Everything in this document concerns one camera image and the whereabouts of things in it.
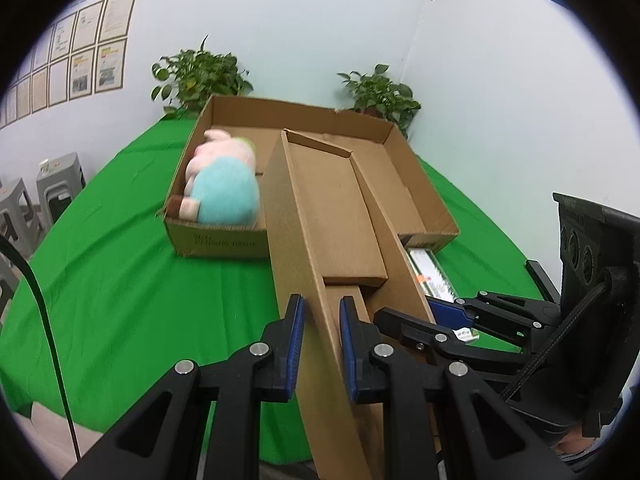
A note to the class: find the green and white medicine box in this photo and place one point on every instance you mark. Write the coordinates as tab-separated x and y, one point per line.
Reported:
430	275

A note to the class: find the wall of framed certificates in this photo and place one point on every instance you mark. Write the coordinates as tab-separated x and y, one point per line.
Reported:
75	50

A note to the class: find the narrow cardboard tray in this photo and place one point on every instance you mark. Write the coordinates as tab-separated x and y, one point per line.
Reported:
325	210

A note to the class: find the white paper cup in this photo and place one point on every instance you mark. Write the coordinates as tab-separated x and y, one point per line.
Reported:
45	166

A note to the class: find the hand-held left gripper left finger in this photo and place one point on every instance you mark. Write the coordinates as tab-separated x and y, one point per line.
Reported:
298	345

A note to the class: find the black rectangular bar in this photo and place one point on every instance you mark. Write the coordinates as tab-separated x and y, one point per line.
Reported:
542	280

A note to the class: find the pink and teal plush pig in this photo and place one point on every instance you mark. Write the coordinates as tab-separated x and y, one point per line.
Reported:
225	185

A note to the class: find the small potted green plant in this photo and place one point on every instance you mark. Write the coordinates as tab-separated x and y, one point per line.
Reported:
382	95

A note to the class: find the green tablecloth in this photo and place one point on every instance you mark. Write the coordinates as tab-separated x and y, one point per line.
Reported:
125	260

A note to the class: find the large shallow cardboard box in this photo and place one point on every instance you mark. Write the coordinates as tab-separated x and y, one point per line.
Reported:
400	175

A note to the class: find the large potted green plant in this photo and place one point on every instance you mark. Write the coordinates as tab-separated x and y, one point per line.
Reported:
200	80

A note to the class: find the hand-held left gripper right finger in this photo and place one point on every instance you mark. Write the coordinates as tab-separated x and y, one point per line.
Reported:
348	350

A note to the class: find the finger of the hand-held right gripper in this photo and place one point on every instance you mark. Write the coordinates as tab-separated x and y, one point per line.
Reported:
415	330
450	312

